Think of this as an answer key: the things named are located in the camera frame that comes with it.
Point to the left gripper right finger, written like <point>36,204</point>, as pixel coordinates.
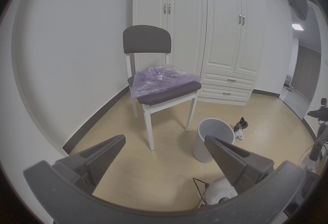
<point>230,161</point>

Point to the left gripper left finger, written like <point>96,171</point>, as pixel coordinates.
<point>102,158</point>

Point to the white printed wrapper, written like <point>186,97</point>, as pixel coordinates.
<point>239,134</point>

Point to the black plastic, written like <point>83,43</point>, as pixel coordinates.
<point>242,123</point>

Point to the purple plastic bag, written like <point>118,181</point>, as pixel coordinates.
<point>158,82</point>

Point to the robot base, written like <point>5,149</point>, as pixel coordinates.
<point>220,189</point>

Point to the white trash bin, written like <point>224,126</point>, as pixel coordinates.
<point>202,151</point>

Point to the grey curtain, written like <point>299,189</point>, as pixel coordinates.
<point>306,71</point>

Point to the white chair grey cushions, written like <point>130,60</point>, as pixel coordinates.
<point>146,40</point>

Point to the white wardrobe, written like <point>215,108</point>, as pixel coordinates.
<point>220,25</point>

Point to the square ceiling light panel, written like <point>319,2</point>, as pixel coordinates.
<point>298,27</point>

